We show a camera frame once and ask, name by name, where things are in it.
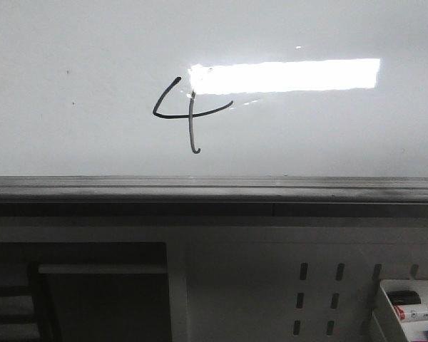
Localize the white glossy whiteboard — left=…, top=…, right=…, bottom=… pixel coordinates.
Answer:
left=0, top=1, right=428, bottom=177

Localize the grey aluminium whiteboard tray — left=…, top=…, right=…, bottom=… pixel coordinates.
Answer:
left=0, top=176, right=428, bottom=204

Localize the dark shelf unit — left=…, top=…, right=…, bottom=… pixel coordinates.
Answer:
left=0, top=242, right=172, bottom=341

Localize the black capped marker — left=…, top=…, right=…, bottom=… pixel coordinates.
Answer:
left=387, top=290, right=422, bottom=306

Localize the white plastic marker bin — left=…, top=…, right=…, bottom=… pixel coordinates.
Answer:
left=373, top=280, right=428, bottom=341

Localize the red capped white marker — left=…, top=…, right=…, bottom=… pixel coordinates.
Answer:
left=393, top=303, right=428, bottom=323

